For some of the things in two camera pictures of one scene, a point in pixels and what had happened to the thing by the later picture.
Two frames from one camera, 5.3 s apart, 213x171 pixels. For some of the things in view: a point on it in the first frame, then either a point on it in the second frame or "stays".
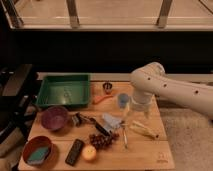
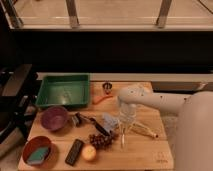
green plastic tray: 64,91 stays
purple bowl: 54,117 stays
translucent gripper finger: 128,106 to 121,127
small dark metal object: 77,119 stays
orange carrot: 99,98 stays
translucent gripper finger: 147,113 to 133,127
